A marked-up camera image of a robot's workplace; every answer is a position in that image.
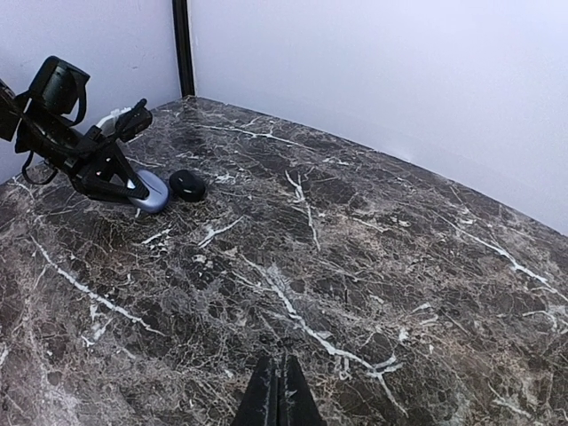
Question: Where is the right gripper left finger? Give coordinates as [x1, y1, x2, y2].
[231, 357, 279, 426]

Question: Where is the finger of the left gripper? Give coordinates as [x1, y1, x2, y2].
[83, 150, 149, 202]

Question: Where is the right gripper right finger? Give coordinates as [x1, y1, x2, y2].
[278, 355, 324, 426]

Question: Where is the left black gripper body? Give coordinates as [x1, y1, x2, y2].
[64, 126, 118, 195]

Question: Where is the purple charging case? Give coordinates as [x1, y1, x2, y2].
[129, 170, 170, 214]

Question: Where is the black earbud charging case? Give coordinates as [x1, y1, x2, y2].
[169, 170, 207, 202]

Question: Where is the left black frame post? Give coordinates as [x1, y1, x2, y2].
[172, 0, 196, 97]

